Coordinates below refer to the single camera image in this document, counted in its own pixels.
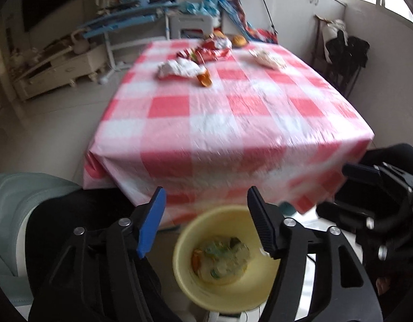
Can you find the blue study desk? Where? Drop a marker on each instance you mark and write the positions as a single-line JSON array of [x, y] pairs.
[[126, 16]]

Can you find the person's black trouser leg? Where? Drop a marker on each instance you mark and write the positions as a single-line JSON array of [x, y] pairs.
[[58, 214]]

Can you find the yellow mango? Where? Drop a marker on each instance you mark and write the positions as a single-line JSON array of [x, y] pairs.
[[240, 40]]

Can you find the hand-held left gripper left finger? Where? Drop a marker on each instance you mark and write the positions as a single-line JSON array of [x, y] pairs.
[[151, 224]]

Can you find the white sack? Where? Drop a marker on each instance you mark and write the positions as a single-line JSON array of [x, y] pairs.
[[334, 28]]

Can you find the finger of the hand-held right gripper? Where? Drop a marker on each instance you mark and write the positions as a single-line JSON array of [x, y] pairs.
[[361, 172], [344, 214]]

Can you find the blue crumpled cloth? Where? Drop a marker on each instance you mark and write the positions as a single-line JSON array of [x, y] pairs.
[[203, 6]]

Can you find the cream television cabinet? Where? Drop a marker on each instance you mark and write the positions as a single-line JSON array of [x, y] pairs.
[[58, 70]]

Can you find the black wall television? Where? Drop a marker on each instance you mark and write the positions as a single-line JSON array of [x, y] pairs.
[[52, 0]]

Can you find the white plastic stool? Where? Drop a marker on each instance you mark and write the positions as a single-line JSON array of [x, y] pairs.
[[193, 25]]

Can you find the yellow plastic basin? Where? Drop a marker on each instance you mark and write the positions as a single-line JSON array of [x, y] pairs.
[[189, 285]]

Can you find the woven fruit basket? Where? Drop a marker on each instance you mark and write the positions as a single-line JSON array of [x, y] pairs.
[[240, 44]]

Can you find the colourful printed bag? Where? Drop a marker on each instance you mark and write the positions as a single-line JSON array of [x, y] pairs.
[[240, 13]]

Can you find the grey green sofa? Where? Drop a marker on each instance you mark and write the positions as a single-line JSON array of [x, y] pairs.
[[11, 214]]

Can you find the white cupboard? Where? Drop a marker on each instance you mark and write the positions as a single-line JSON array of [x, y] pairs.
[[300, 10]]

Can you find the small teal object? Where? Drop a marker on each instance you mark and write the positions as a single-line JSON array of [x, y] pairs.
[[287, 209]]

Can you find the white plastic bag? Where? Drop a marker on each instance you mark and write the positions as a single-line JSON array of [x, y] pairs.
[[190, 67]]

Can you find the pale kettlebell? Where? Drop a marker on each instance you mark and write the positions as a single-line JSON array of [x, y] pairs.
[[80, 43]]

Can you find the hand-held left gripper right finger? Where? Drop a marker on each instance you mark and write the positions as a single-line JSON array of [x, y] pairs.
[[263, 221]]

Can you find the black folding chair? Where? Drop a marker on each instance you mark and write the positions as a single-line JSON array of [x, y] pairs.
[[347, 57]]

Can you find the dark wooden folding chair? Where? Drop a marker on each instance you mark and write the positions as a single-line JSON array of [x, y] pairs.
[[319, 40]]

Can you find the red snack bag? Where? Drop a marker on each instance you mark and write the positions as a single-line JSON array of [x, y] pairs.
[[210, 53]]

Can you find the pink white checkered tablecloth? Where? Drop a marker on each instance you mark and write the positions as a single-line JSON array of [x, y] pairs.
[[226, 124]]

